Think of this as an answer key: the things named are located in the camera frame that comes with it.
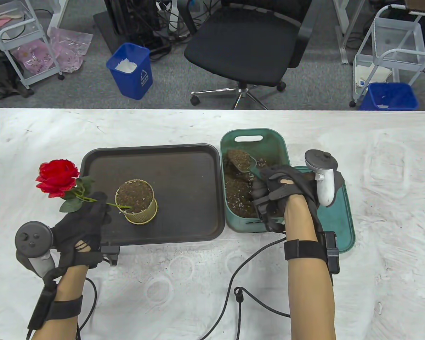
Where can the person's right hand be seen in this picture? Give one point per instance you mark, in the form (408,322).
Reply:
(290,180)

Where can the person's left hand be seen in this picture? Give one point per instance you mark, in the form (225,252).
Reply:
(79,232)

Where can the green plastic garden scoop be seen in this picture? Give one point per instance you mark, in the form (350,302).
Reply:
(239,159)

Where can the brown potting mix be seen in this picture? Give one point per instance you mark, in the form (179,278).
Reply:
(136,194)
(235,198)

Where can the red artificial rose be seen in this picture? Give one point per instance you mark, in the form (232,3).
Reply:
(55,175)

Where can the teal plastic bin lid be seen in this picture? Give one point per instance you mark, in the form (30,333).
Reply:
(340,219)

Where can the person's right forearm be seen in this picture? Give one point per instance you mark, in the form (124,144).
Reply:
(310,304)

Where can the gray right hand controller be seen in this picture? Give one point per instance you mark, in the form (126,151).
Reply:
(326,191)

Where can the gray hand controller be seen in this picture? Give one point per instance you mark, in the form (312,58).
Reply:
(326,191)
(33,241)

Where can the gray left hand controller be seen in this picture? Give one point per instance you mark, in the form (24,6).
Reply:
(33,241)

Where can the gold ribbed flower pot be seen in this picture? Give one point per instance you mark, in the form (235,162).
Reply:
(141,216)

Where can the teal plastic storage bin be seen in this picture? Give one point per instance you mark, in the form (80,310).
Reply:
(233,225)

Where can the dark brown plastic tray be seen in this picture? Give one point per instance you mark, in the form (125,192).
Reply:
(184,184)

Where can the blue plastic waste bin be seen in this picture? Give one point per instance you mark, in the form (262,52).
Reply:
(389,101)

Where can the black office chair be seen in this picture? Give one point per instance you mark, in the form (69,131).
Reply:
(241,46)

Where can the blue bin with white paper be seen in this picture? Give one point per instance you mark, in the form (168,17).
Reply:
(134,79)

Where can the dark backpack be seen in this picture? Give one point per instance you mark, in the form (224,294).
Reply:
(0,81)

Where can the white cart with white box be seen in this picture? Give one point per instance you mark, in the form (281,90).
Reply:
(396,35)

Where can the pink plastic bag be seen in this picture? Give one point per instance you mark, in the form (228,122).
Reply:
(71,46)

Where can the white power strip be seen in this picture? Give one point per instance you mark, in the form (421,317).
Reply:
(171,16)

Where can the white cart with pink bag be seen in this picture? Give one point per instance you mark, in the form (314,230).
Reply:
(10,39)

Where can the black computer tower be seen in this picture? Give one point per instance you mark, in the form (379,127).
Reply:
(134,21)

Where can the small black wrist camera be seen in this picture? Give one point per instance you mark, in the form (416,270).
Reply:
(269,217)
(111,254)

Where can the white table leg frame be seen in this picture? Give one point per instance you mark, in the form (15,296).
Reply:
(58,14)
(341,35)

